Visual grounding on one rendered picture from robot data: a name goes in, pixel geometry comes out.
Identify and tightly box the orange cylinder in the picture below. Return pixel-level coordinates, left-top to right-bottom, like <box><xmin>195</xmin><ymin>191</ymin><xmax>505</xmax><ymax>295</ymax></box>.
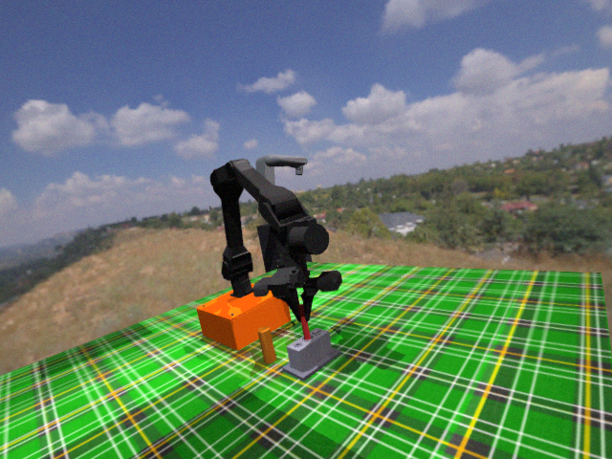
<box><xmin>258</xmin><ymin>326</ymin><xmax>276</xmax><ymax>363</ymax></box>

